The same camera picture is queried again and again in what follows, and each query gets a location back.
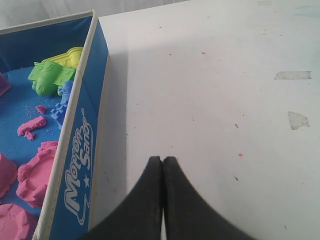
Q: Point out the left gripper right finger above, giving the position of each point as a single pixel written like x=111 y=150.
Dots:
x=187 y=216

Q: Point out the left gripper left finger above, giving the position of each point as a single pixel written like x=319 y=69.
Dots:
x=139 y=215

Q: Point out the pink sand pile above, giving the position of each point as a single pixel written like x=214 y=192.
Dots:
x=28 y=143

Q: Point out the clear tape piece left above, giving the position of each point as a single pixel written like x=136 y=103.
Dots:
x=297 y=120

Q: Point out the clear tape piece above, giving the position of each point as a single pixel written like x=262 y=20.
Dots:
x=297 y=120
x=293 y=75

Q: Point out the blue plastic sand mold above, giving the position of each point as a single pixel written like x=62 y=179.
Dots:
x=59 y=111

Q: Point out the blue sand tray box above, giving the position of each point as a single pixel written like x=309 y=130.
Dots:
x=65 y=213

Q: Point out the green plastic sand mold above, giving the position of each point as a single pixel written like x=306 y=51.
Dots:
x=48 y=76

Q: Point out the yellow plastic sand mold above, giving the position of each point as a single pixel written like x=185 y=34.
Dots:
x=71 y=58

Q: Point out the clear tape piece upper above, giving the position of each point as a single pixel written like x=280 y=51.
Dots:
x=293 y=75

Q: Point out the purple plastic sand mold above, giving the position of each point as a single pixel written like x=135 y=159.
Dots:
x=5 y=85

